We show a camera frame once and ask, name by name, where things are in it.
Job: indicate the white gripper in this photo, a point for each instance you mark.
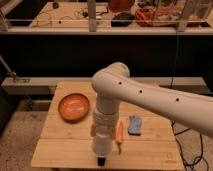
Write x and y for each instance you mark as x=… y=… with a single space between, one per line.
x=104 y=124

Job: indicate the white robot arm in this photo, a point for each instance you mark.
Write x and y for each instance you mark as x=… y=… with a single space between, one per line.
x=113 y=85

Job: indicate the black eraser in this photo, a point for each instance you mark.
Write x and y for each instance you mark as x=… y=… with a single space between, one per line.
x=101 y=161

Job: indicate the orange carrot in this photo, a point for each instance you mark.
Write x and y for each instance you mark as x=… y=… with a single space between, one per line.
x=119 y=136

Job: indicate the blue sponge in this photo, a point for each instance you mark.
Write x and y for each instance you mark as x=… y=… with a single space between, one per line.
x=134 y=127

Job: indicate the orange bowl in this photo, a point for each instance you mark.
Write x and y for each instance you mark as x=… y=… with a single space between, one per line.
x=74 y=107

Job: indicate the wooden board table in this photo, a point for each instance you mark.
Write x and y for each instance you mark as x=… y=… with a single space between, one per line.
x=66 y=145

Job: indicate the black bowl on bench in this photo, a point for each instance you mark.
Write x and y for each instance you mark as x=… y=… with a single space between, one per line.
x=122 y=19

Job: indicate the orange tool case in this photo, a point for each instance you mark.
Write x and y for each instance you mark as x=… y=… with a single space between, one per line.
x=153 y=18

